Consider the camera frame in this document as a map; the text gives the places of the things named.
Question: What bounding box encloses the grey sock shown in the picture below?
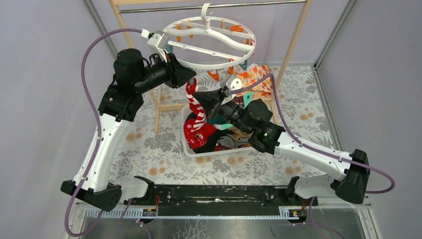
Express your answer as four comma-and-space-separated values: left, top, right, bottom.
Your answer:
217, 135, 251, 149

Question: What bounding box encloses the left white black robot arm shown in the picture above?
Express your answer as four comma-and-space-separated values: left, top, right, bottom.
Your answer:
61, 48, 196, 212

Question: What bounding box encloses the white round clip hanger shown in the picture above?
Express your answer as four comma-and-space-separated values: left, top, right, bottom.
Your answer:
163, 3, 256, 70

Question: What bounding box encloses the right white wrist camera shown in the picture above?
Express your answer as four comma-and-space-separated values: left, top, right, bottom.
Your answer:
222, 75, 243, 97

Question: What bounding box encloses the metal rack rod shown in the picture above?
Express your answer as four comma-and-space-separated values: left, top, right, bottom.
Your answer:
118, 0, 308, 14

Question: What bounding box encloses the orange floral cloth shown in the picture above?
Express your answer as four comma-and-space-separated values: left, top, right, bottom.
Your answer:
234, 64, 273, 98

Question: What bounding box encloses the wooden clothes rack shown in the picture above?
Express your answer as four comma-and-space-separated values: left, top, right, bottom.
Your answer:
108, 0, 312, 133

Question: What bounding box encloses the red white striped sock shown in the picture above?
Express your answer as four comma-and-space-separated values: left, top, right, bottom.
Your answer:
186, 78, 207, 132

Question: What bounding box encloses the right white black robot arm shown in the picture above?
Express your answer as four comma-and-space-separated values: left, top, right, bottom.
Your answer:
193, 89, 370, 205

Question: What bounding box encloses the white laundry basket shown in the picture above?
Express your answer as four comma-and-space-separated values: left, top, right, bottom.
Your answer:
180, 105, 255, 158

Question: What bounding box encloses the red bear christmas sock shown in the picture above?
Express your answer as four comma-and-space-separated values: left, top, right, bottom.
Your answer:
183, 119, 217, 150

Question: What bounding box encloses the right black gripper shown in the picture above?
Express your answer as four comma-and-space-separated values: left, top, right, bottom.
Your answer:
193, 87, 252, 135

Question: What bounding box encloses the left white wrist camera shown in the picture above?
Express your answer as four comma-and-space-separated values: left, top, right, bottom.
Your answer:
141, 28, 170, 63

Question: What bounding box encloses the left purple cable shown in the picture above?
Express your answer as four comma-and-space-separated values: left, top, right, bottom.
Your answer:
63, 28, 143, 238

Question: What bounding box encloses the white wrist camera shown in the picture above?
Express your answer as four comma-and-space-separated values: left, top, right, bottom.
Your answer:
141, 28, 170, 63
222, 75, 243, 97

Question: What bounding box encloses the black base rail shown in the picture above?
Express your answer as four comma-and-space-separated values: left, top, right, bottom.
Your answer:
130, 185, 318, 219

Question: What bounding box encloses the tan brown sock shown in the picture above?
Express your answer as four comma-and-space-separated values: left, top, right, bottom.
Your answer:
228, 126, 252, 141

